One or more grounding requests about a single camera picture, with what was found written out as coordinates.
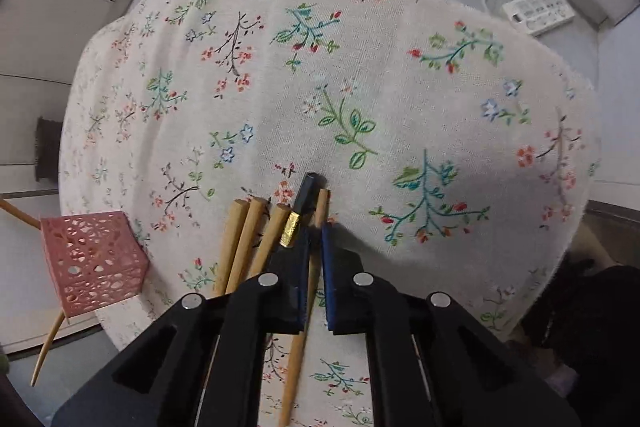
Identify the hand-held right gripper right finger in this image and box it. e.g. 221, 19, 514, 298
322, 222, 581, 427

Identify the floral tablecloth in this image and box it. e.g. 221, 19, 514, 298
57, 0, 603, 427

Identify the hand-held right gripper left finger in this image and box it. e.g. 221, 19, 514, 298
52, 227, 311, 427

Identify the black chopstick with gold band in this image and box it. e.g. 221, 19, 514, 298
279, 173, 327, 250

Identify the pink perforated chopstick holder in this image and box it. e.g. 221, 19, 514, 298
40, 211, 151, 320

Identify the white power strip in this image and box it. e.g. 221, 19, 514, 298
501, 0, 575, 38

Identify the dark cloth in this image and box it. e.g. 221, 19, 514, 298
520, 257, 640, 427

